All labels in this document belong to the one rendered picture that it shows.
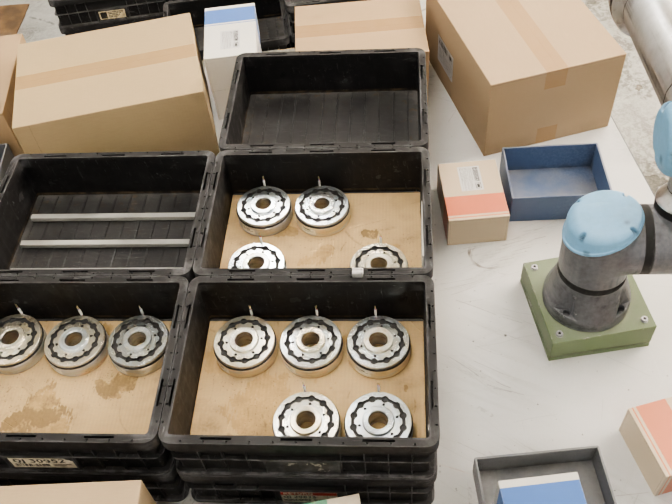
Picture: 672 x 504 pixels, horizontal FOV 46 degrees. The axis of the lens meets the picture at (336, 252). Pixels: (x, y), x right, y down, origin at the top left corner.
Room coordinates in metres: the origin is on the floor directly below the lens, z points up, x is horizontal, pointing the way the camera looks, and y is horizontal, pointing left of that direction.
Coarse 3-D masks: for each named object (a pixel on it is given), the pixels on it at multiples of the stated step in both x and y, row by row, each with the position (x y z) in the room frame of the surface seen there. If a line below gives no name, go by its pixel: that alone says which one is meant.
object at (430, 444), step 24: (192, 288) 0.79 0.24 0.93; (432, 288) 0.74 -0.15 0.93; (192, 312) 0.74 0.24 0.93; (432, 312) 0.69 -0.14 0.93; (432, 336) 0.65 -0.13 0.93; (432, 360) 0.61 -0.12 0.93; (168, 384) 0.61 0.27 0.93; (432, 384) 0.57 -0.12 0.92; (168, 408) 0.57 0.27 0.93; (432, 408) 0.53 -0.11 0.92; (168, 432) 0.54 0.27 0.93; (432, 432) 0.49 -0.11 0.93
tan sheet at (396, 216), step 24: (360, 216) 1.00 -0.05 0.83; (384, 216) 0.99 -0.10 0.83; (408, 216) 0.98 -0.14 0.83; (240, 240) 0.97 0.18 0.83; (264, 240) 0.96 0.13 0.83; (288, 240) 0.96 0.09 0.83; (312, 240) 0.95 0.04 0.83; (336, 240) 0.94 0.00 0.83; (360, 240) 0.94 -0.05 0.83; (384, 240) 0.93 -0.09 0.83; (408, 240) 0.92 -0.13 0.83; (288, 264) 0.90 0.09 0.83; (312, 264) 0.89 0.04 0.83; (336, 264) 0.89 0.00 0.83; (408, 264) 0.87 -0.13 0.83
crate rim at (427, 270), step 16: (208, 192) 1.01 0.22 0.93; (208, 208) 0.97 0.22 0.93; (208, 224) 0.93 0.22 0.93; (432, 240) 0.84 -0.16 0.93; (432, 256) 0.80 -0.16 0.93; (208, 272) 0.82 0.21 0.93; (224, 272) 0.82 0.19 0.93; (240, 272) 0.81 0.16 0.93; (256, 272) 0.81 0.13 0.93; (272, 272) 0.80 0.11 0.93; (288, 272) 0.80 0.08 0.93; (304, 272) 0.80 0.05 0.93; (320, 272) 0.79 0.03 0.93; (336, 272) 0.79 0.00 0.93; (368, 272) 0.78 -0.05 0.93; (384, 272) 0.78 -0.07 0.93; (400, 272) 0.78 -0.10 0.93; (416, 272) 0.77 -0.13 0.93; (432, 272) 0.78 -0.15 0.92
